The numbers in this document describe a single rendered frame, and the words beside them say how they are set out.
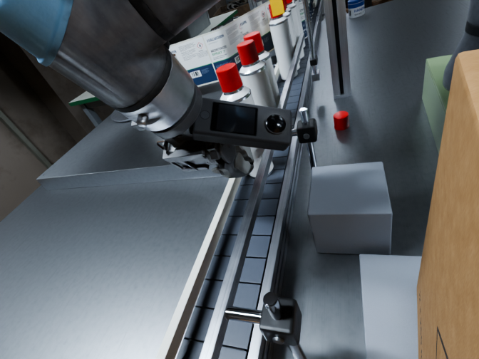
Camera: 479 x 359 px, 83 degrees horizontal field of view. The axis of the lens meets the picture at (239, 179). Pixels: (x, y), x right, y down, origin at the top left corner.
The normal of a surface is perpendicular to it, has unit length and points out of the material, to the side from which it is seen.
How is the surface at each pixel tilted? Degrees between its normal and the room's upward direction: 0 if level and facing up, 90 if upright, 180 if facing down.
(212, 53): 90
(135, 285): 0
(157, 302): 0
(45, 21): 113
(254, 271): 0
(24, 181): 90
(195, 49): 90
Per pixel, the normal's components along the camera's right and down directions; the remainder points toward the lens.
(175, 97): 0.75, 0.44
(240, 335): -0.31, -0.74
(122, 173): -0.25, 0.67
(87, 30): 0.47, 0.64
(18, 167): 0.90, -0.02
